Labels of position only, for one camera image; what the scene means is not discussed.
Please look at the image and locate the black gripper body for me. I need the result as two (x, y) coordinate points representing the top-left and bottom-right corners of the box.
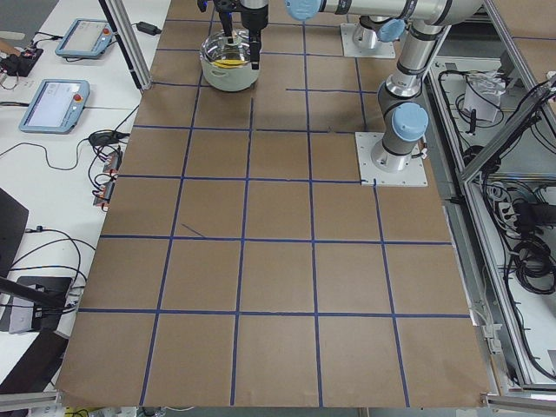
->
(213, 0), (268, 30)

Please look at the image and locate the glass pot lid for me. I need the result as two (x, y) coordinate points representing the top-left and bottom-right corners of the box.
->
(200, 30), (250, 65)

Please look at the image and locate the yellow toy corn cob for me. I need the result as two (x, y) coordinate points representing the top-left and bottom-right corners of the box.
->
(213, 59), (250, 70)

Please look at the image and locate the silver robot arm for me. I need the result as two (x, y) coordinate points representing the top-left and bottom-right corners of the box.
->
(197, 0), (482, 130)

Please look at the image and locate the white cooking pot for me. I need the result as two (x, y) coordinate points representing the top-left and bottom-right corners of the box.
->
(200, 55), (260, 92)

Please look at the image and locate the black power adapter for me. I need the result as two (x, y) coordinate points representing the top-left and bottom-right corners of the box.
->
(136, 21), (162, 36)

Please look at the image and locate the upper blue teach pendant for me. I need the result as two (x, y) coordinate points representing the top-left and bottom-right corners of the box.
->
(55, 18), (113, 59)

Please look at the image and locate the blue teach pendant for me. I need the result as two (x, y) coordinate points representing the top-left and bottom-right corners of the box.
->
(55, 18), (113, 59)
(18, 79), (90, 134)

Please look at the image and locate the lower blue teach pendant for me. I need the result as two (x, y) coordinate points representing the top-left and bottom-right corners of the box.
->
(18, 79), (90, 134)

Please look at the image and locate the small circuit board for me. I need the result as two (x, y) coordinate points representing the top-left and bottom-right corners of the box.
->
(1, 44), (43, 77)

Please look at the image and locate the brown paper table mat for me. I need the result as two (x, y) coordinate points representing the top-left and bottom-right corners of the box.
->
(57, 1), (490, 407)

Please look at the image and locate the white crumpled paper bag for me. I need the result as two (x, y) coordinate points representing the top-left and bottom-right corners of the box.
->
(463, 71), (506, 122)

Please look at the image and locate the black laptop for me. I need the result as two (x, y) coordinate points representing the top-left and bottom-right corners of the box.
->
(0, 189), (29, 277)

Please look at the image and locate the aluminium frame post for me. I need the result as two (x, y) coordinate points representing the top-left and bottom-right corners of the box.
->
(98, 0), (152, 91)

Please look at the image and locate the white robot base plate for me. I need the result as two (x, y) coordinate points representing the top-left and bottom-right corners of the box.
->
(355, 132), (428, 188)

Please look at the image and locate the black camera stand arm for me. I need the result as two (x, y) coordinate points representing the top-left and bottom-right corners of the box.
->
(0, 277), (65, 308)

